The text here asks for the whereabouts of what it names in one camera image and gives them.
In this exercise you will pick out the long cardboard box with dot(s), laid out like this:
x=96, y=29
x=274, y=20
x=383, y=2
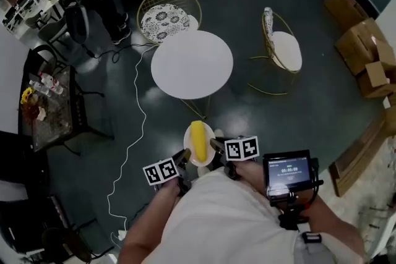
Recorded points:
x=346, y=6

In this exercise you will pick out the black metal round-back chair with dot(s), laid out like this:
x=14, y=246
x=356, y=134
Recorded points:
x=46, y=52

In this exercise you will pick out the stack of wooden planks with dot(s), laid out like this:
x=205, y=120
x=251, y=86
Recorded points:
x=365, y=151

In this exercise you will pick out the small open cardboard box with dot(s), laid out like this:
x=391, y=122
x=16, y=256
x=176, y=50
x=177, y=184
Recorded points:
x=376, y=80

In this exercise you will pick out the round white table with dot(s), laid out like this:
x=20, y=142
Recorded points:
x=191, y=65

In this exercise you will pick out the grey upholstered chair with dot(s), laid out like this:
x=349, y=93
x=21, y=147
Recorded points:
x=49, y=31

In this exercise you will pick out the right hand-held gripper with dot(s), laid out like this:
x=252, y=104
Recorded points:
x=241, y=148

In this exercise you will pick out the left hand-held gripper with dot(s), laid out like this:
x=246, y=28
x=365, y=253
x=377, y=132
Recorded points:
x=161, y=171

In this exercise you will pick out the white oval seat cushion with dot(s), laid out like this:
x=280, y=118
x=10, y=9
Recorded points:
x=287, y=51

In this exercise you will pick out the clear plastic water bottle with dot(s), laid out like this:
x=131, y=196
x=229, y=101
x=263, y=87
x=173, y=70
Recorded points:
x=46, y=88
x=49, y=78

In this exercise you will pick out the person's left forearm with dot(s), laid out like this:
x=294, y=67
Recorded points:
x=145, y=219

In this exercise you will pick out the floral back cushion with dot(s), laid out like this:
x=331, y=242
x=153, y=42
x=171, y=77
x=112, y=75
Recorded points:
x=268, y=23

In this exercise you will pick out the white power strip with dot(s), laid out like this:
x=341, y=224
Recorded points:
x=121, y=235

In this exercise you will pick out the small white ornament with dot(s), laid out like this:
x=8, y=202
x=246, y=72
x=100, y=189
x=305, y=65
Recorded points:
x=41, y=114

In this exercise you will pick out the person's right forearm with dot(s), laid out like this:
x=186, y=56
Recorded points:
x=250, y=173

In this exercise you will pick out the white round plate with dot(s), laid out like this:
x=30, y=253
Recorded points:
x=187, y=141

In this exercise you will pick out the white round seat pad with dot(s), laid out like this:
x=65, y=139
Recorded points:
x=193, y=23

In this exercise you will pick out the black white floral seat cushion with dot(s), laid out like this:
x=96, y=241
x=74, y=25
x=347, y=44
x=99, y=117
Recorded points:
x=164, y=23

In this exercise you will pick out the person's white shirt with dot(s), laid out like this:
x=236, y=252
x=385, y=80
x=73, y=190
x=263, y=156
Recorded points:
x=222, y=219

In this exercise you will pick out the person's white shoe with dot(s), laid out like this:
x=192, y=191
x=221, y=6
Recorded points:
x=218, y=133

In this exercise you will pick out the black ribbed equipment case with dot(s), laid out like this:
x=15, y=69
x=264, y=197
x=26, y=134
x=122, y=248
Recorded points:
x=37, y=225

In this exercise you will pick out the black glass side table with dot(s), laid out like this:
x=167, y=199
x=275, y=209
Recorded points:
x=58, y=120

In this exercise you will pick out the dark round stool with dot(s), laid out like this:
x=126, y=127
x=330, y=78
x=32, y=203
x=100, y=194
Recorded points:
x=68, y=244

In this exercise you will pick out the large cardboard box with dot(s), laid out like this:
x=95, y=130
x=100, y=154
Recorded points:
x=359, y=46

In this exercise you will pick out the black monitor screen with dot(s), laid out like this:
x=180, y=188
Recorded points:
x=287, y=173

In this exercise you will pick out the sunflower bouquet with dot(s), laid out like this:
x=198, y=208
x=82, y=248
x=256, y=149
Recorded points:
x=29, y=99

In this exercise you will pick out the yellow corn cob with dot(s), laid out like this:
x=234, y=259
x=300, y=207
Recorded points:
x=198, y=142

